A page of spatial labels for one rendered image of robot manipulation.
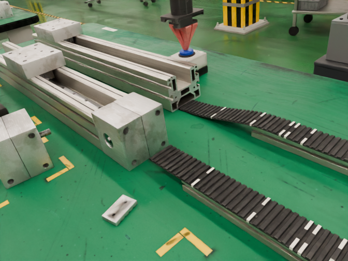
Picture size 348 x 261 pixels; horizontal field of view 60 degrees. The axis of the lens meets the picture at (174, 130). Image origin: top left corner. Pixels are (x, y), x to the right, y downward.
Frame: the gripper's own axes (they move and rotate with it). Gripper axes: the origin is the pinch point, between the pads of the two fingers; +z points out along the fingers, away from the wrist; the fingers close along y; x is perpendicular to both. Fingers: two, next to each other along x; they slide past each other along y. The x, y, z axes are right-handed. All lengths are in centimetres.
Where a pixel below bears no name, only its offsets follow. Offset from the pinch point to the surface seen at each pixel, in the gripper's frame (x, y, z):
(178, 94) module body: 12.1, 15.0, 4.7
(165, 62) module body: 3.7, 10.6, 0.1
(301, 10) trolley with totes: -97, -260, 59
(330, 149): 46.7, 14.5, 4.6
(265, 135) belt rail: 34.8, 14.1, 7.1
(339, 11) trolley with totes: -62, -268, 58
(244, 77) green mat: 15.0, -6.7, 8.1
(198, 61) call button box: 4.1, -0.6, 3.7
